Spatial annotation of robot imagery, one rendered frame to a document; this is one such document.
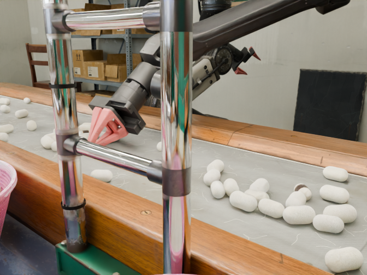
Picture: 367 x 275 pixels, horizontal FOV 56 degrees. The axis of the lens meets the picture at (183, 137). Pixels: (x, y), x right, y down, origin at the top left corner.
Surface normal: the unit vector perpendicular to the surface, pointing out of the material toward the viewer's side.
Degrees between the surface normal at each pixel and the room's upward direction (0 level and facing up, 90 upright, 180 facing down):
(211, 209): 0
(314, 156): 45
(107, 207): 0
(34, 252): 0
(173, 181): 90
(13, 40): 90
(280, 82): 90
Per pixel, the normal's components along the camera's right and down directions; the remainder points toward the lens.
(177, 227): 0.10, 0.27
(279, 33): -0.66, 0.21
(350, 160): -0.45, -0.54
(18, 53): 0.75, 0.18
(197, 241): 0.00, -0.96
